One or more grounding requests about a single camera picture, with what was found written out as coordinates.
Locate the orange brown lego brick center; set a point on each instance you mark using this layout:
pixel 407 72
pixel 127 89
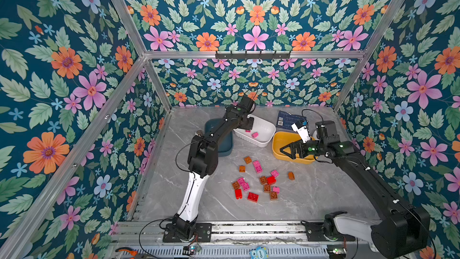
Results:
pixel 263 180

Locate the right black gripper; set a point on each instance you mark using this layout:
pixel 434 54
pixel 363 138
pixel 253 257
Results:
pixel 300 149

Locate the white plastic container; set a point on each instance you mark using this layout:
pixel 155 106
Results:
pixel 265 129

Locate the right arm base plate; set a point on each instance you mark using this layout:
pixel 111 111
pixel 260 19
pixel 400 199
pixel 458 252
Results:
pixel 316 230

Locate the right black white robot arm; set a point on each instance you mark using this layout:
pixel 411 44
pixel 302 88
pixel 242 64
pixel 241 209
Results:
pixel 401 228

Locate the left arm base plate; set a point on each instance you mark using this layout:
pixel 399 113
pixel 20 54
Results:
pixel 200 232

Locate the black hook rail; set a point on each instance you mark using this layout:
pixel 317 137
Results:
pixel 252 55

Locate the pink double lego brick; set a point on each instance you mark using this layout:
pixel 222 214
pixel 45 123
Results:
pixel 257 167

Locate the orange lego brick bottom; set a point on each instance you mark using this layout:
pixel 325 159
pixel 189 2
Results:
pixel 273 195

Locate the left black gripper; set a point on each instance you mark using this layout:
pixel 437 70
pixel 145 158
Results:
pixel 250 119

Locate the teal plastic container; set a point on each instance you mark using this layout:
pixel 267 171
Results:
pixel 226 145

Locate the blue owl toy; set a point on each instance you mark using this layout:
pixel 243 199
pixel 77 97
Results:
pixel 259 253

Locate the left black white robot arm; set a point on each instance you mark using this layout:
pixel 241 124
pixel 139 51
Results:
pixel 203 160

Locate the pink lego brick cluster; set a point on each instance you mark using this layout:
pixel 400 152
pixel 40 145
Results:
pixel 243 184

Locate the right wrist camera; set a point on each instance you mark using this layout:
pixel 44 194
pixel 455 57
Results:
pixel 302 128

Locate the large red lego brick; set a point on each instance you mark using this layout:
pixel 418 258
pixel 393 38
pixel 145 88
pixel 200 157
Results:
pixel 253 197

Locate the orange lego brick top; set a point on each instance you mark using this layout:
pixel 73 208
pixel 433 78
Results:
pixel 247 159

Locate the yellow plastic container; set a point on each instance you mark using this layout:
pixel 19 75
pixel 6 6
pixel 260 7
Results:
pixel 282 139

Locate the dark blue printed card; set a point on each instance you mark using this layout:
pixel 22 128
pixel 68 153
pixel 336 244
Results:
pixel 285 120

